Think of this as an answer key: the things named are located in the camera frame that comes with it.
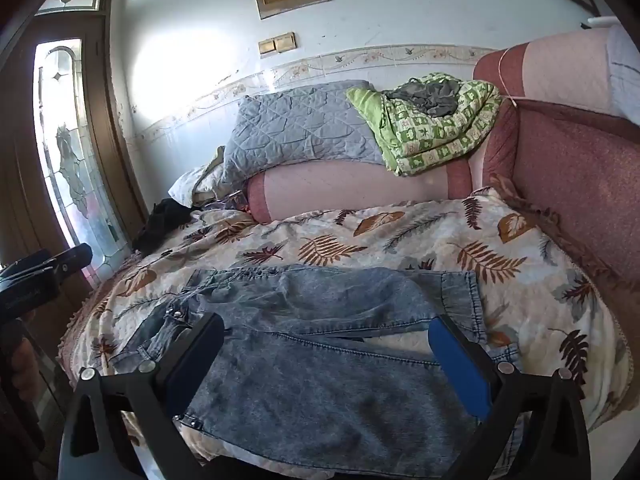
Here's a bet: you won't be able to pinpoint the white cord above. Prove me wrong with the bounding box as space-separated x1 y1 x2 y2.
497 47 526 108

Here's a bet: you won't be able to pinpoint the purple patterned cloth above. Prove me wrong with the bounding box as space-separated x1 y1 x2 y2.
200 192 251 217

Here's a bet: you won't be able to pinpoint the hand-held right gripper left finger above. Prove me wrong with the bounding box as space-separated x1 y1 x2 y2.
57 312 226 480

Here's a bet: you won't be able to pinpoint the white quilted cloth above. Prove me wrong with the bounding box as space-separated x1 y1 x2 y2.
605 22 640 126

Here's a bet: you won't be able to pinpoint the blue denim pants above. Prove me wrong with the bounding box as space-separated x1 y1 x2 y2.
107 264 523 478

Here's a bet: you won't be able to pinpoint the person's left hand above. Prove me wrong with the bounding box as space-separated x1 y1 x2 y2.
10 339 41 404

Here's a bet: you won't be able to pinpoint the grey crumpled garment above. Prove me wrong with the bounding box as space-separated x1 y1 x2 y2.
382 76 461 117

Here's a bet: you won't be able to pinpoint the grey quilted pillow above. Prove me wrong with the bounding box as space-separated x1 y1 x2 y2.
220 80 396 192

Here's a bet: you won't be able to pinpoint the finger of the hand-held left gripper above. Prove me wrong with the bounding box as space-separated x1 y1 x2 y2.
0 243 94 284

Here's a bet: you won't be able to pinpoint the white pillow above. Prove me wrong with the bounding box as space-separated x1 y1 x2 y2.
168 146 228 208

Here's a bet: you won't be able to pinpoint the wooden door with stained glass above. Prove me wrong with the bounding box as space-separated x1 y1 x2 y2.
0 10 151 311

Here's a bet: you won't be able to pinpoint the green patterned blanket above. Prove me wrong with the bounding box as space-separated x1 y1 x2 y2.
346 72 503 177

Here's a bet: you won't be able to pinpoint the pink cylindrical bolster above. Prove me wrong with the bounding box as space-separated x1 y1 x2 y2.
246 152 473 225

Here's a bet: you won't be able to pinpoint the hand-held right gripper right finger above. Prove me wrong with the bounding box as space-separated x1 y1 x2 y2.
428 315 594 480

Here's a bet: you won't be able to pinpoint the cream leaf-print blanket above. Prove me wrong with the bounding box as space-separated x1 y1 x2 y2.
57 187 633 461

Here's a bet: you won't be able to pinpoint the black cloth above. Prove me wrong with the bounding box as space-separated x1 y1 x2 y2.
132 198 193 256

